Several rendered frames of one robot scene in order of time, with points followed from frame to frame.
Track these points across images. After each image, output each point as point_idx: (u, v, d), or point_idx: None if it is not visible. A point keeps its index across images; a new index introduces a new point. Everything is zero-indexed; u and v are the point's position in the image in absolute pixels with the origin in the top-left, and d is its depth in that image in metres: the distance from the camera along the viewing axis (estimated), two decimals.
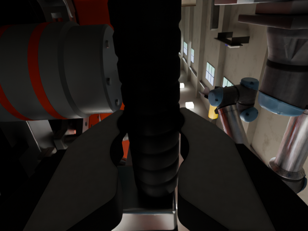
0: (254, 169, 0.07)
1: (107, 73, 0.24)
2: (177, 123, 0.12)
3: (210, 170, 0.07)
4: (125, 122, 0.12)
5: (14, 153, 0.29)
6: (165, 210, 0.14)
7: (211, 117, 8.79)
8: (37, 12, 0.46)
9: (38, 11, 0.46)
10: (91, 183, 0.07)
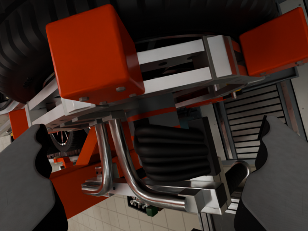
0: None
1: None
2: (260, 132, 0.11)
3: (287, 190, 0.06)
4: (45, 135, 0.11)
5: None
6: (230, 198, 0.35)
7: None
8: None
9: None
10: (22, 203, 0.06)
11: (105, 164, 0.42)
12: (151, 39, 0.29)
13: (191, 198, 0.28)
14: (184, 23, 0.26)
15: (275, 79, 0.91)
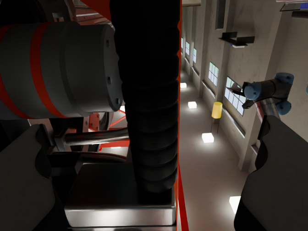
0: None
1: (107, 72, 0.24)
2: (260, 132, 0.11)
3: (287, 190, 0.06)
4: (45, 135, 0.11)
5: None
6: (164, 206, 0.14)
7: (214, 116, 8.83)
8: (38, 12, 0.46)
9: (40, 11, 0.47)
10: (22, 203, 0.06)
11: (112, 141, 0.39)
12: None
13: None
14: None
15: None
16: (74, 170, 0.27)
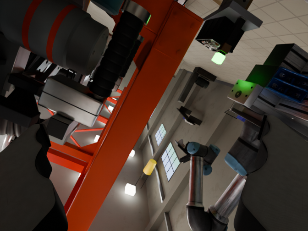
0: None
1: (95, 48, 0.41)
2: (260, 132, 0.11)
3: (287, 190, 0.06)
4: (45, 135, 0.11)
5: None
6: (98, 100, 0.29)
7: (145, 172, 9.05)
8: None
9: None
10: (22, 203, 0.06)
11: None
12: None
13: (50, 139, 0.32)
14: None
15: None
16: (36, 90, 0.38)
